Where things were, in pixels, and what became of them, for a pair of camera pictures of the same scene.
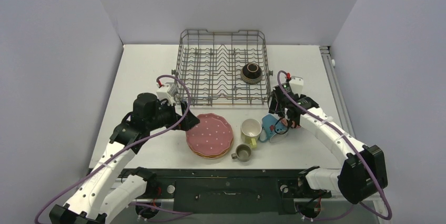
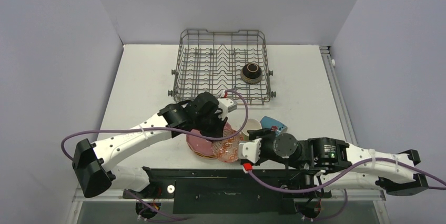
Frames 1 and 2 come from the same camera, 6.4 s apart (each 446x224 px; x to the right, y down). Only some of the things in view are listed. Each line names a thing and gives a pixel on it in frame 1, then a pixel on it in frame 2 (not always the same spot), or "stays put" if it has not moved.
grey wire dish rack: x=222 y=68 stays put
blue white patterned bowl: x=284 y=121 → x=226 y=150
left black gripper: x=175 y=118 → x=218 y=130
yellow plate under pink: x=213 y=156 stays put
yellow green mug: x=250 y=129 stays put
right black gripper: x=279 y=107 → x=257 y=137
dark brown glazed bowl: x=251 y=73 stays put
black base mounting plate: x=230 y=190 stays put
